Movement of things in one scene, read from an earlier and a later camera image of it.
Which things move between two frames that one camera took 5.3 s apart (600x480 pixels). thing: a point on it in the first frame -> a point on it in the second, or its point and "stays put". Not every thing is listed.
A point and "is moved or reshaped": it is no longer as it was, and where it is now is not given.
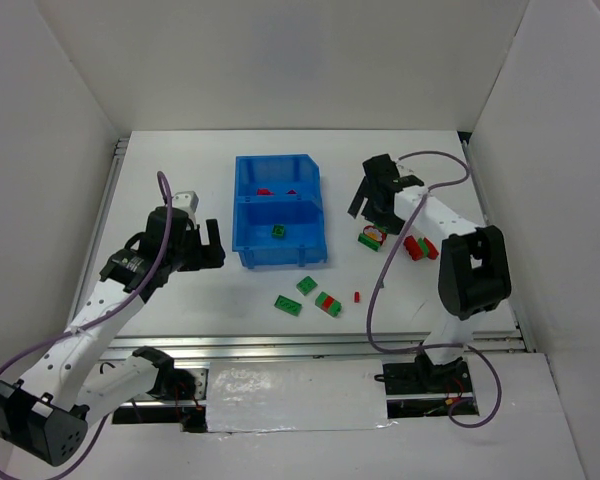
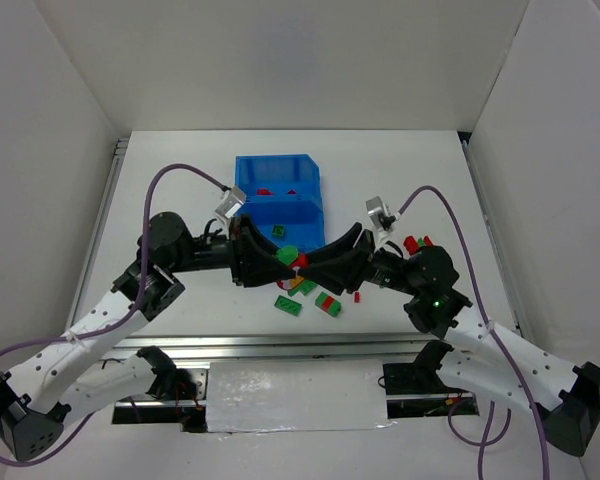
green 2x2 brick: x=306 y=285 stays put
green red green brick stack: x=328 y=304 stays put
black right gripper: x=378 y=195 -> x=365 y=261
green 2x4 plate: x=288 y=305 stays put
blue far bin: x=279 y=174 stays put
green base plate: x=369 y=242 is moved or reshaped
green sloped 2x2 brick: x=279 y=231 stays put
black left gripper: x=200 y=248 -> x=236 y=251
